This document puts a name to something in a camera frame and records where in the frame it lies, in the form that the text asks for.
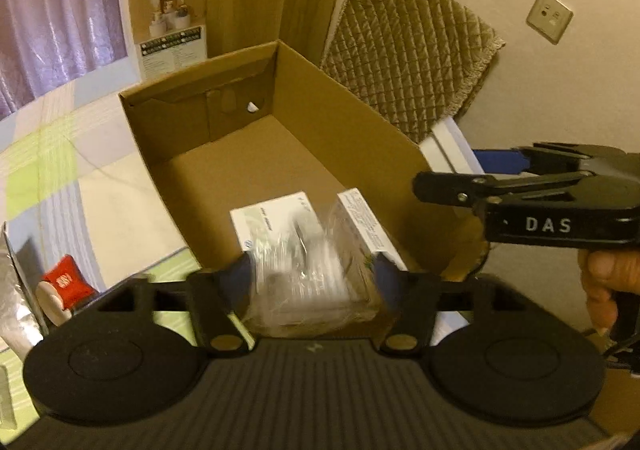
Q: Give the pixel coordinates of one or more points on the white product box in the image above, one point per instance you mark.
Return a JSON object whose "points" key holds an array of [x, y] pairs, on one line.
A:
{"points": [[165, 35]]}

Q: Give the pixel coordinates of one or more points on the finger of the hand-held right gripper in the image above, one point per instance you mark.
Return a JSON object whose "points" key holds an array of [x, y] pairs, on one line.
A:
{"points": [[500, 161], [450, 187]]}

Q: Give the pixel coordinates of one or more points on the silver foil bag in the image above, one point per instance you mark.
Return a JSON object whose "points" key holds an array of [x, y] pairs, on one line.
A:
{"points": [[20, 320]]}

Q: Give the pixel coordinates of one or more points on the small white green-striped box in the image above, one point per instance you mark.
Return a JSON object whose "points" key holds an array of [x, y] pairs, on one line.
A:
{"points": [[360, 215]]}

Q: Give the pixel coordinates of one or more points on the red packet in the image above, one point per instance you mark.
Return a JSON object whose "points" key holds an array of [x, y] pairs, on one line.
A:
{"points": [[67, 280]]}

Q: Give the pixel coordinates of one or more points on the large white medicine box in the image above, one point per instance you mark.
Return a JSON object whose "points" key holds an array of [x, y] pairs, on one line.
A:
{"points": [[270, 220]]}

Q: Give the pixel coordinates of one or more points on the purple curtain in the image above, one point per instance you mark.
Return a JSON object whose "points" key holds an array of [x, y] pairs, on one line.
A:
{"points": [[60, 5]]}

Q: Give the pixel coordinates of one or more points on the beige wall socket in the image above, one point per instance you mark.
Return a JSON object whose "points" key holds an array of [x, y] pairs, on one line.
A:
{"points": [[549, 16]]}

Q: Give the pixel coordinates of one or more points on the quilted beige chair cover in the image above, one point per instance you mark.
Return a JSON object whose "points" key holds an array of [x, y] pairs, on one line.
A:
{"points": [[410, 40]]}

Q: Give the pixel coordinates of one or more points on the clear crinkled plastic packet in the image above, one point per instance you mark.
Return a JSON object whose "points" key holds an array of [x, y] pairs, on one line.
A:
{"points": [[310, 280]]}

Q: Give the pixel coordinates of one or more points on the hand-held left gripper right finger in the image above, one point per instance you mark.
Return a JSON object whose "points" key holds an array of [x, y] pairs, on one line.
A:
{"points": [[382, 276]]}

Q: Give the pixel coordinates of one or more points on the person's right hand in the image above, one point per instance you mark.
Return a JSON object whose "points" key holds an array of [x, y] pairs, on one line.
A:
{"points": [[600, 275]]}

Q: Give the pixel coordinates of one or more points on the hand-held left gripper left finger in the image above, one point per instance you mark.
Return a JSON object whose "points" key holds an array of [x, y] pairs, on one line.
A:
{"points": [[242, 272]]}

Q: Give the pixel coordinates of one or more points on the brown cardboard box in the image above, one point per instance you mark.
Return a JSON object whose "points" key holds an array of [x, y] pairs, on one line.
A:
{"points": [[350, 120]]}

